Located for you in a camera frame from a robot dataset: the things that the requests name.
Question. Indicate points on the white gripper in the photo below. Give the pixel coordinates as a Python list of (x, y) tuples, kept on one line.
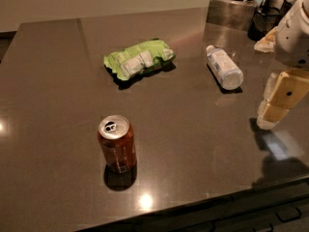
[(292, 39)]

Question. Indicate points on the red coke can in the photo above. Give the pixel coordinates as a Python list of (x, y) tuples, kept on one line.
[(116, 139)]

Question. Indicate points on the green rice chip bag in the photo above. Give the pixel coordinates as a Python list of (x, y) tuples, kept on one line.
[(138, 59)]

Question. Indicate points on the clear plastic water bottle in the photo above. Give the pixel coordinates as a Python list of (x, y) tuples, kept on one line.
[(227, 73)]

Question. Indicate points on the metal dispenser base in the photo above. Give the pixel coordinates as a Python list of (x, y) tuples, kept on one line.
[(231, 14)]

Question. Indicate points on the dark drawer front with handles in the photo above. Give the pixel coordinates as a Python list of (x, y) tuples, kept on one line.
[(258, 209)]

